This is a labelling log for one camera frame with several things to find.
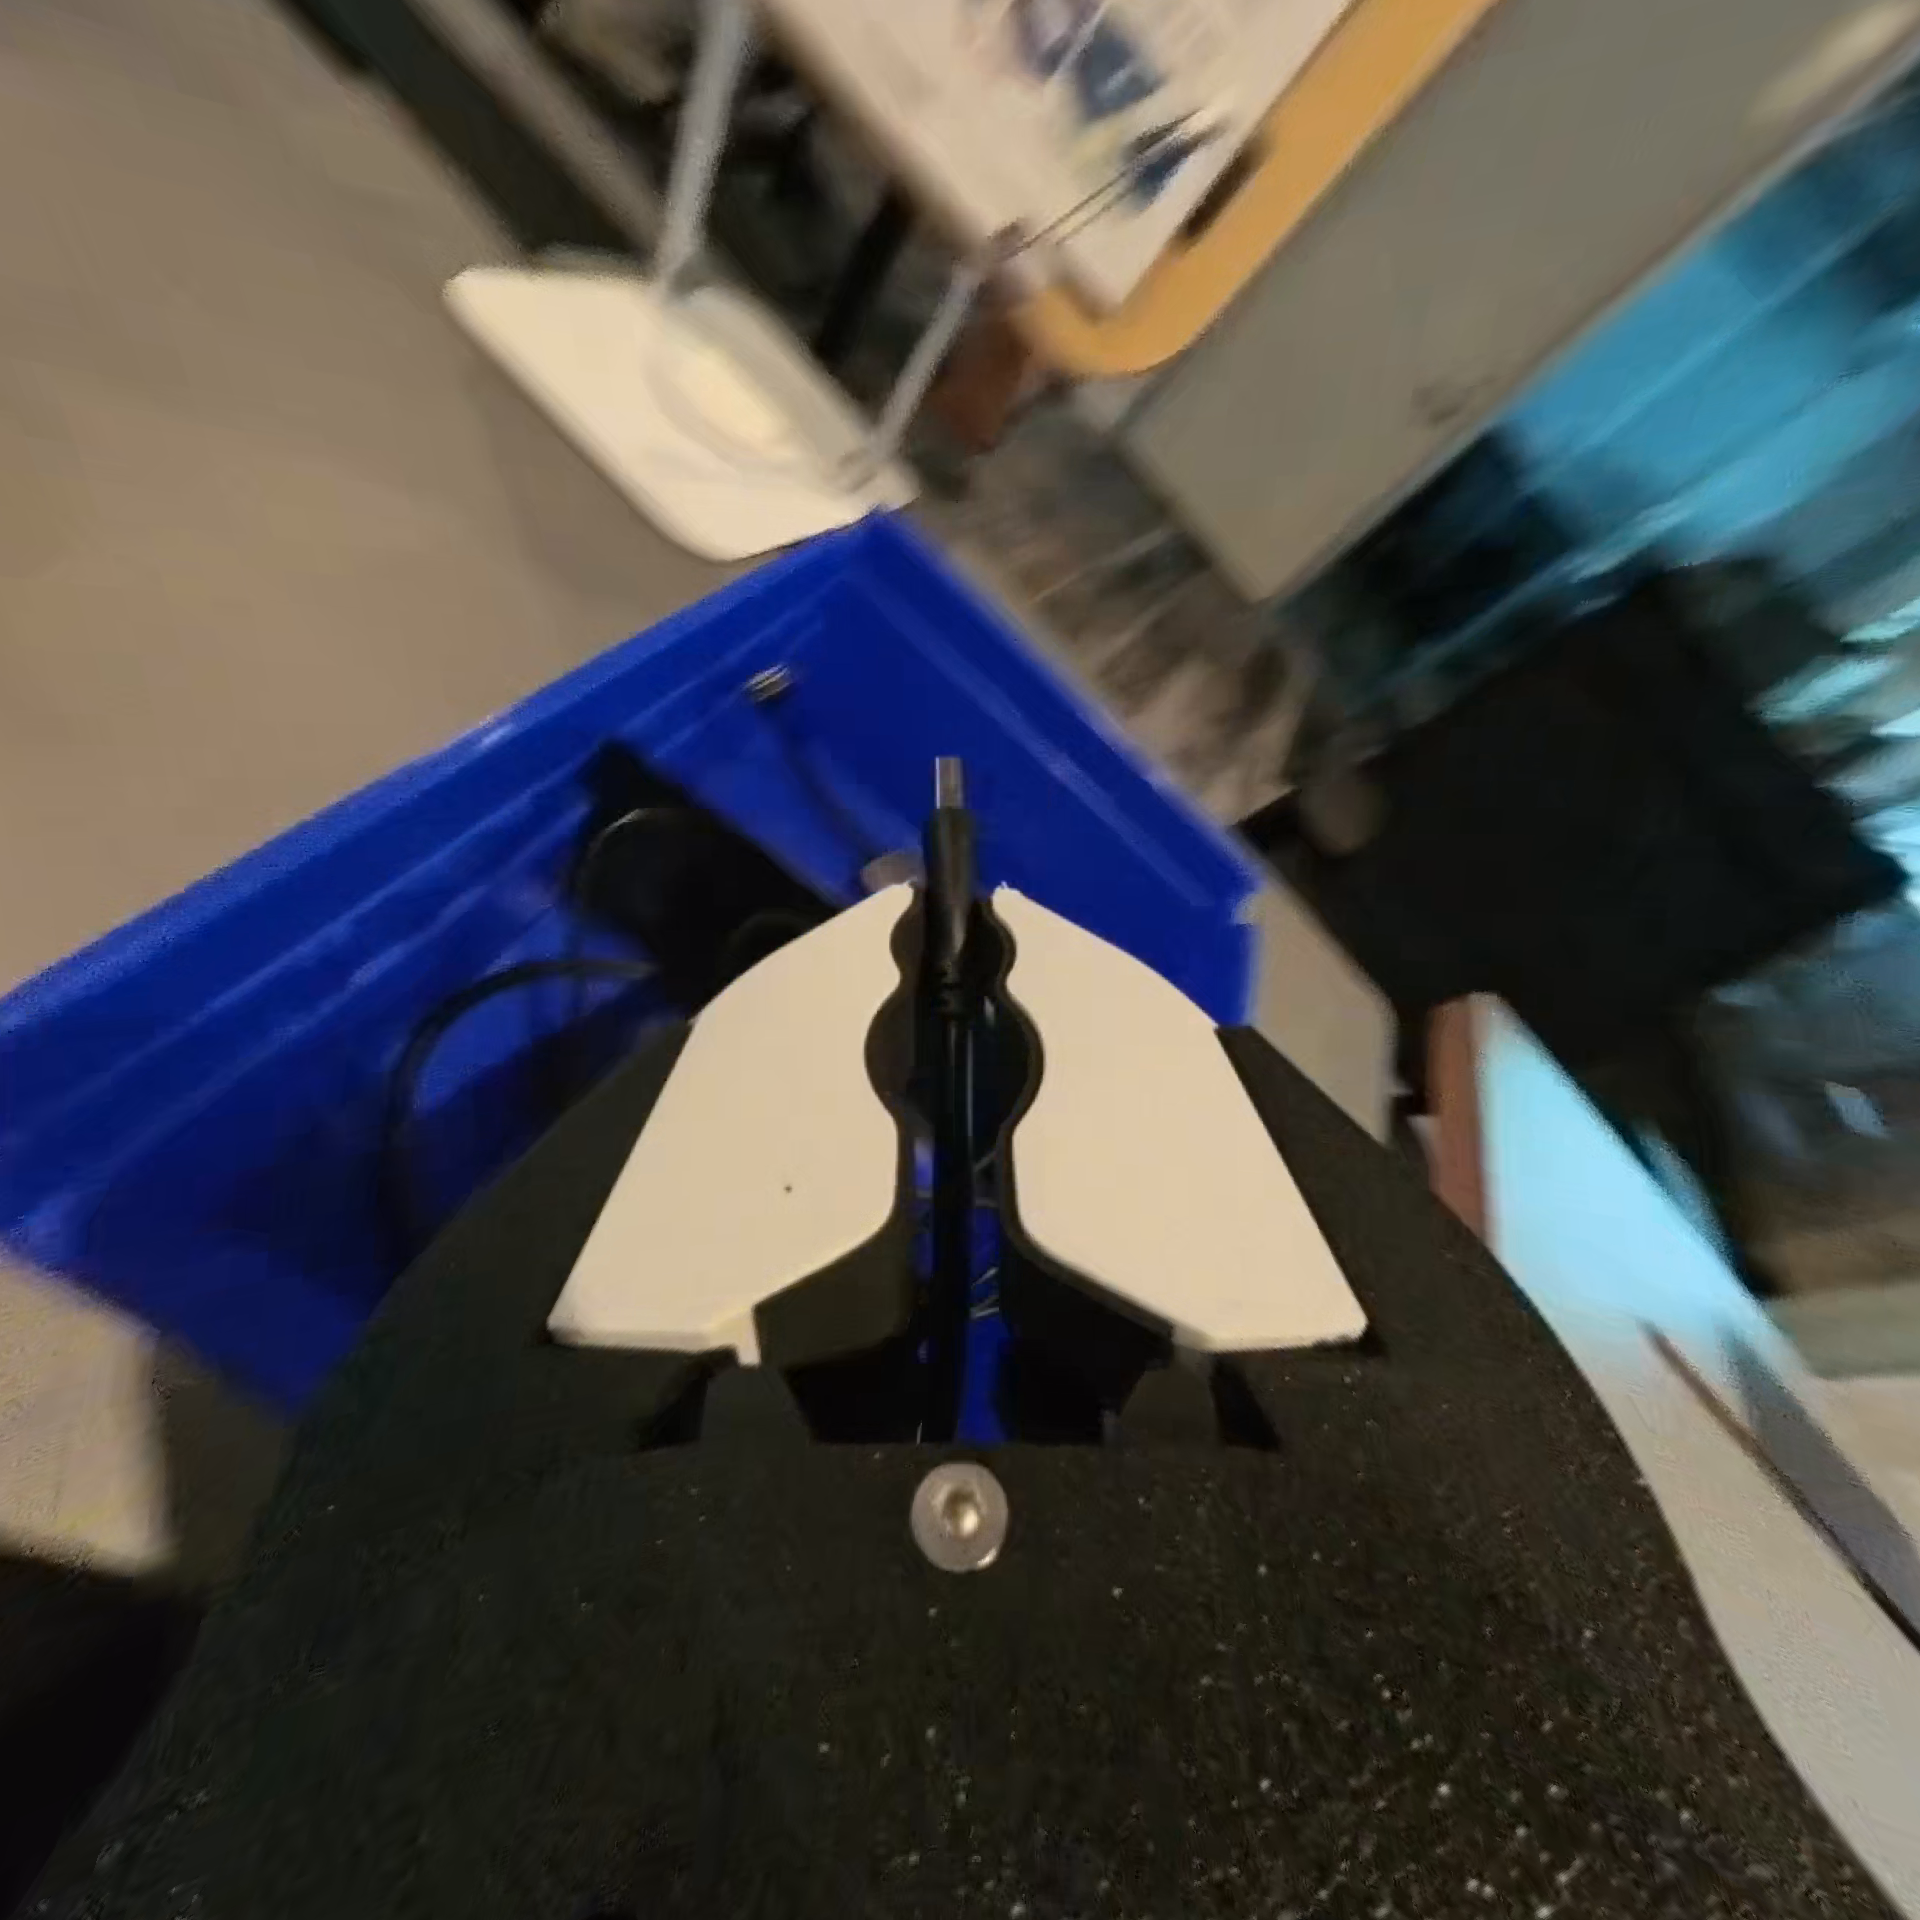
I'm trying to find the white board with blue print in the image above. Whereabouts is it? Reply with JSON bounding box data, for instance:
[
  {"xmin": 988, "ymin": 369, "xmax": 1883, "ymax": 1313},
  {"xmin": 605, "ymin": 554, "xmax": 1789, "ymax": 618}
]
[{"xmin": 762, "ymin": 0, "xmax": 1359, "ymax": 321}]

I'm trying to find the black usb cable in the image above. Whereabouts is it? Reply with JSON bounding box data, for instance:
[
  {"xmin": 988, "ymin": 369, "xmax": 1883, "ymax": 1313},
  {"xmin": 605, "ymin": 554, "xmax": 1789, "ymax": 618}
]
[
  {"xmin": 906, "ymin": 756, "xmax": 1010, "ymax": 1443},
  {"xmin": 570, "ymin": 664, "xmax": 820, "ymax": 993},
  {"xmin": 389, "ymin": 957, "xmax": 680, "ymax": 1219}
]

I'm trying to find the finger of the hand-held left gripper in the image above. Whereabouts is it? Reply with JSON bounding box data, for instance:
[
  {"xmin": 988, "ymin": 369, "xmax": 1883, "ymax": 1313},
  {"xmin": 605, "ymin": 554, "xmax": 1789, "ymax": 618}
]
[{"xmin": 0, "ymin": 1249, "xmax": 182, "ymax": 1579}]

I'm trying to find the blue plastic bin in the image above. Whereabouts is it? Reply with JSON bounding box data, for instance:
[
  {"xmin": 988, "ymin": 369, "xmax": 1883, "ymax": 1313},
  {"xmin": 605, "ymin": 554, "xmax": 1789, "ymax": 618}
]
[{"xmin": 0, "ymin": 510, "xmax": 1269, "ymax": 1421}]

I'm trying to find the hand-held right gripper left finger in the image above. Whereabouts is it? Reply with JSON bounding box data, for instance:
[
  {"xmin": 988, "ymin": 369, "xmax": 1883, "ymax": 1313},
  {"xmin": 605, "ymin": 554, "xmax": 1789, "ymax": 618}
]
[{"xmin": 545, "ymin": 882, "xmax": 930, "ymax": 1371}]

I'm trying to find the grey cabinet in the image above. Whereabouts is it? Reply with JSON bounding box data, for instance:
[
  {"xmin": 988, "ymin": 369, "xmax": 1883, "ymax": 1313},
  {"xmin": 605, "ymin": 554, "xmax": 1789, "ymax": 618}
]
[{"xmin": 1122, "ymin": 60, "xmax": 1920, "ymax": 607}]

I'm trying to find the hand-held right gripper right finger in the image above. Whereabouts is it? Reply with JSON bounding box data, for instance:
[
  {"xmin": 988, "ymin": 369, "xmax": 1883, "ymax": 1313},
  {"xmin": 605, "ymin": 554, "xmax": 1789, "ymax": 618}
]
[{"xmin": 965, "ymin": 882, "xmax": 1369, "ymax": 1352}]

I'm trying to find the table with wooden rim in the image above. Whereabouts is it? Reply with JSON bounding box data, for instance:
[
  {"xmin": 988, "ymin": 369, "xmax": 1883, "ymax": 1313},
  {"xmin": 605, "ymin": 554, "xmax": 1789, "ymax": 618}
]
[{"xmin": 1019, "ymin": 0, "xmax": 1509, "ymax": 380}]

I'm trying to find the black chair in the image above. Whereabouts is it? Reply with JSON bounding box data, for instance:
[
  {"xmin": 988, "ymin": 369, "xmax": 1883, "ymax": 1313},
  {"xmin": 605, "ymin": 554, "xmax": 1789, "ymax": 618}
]
[{"xmin": 1301, "ymin": 577, "xmax": 1900, "ymax": 1031}]

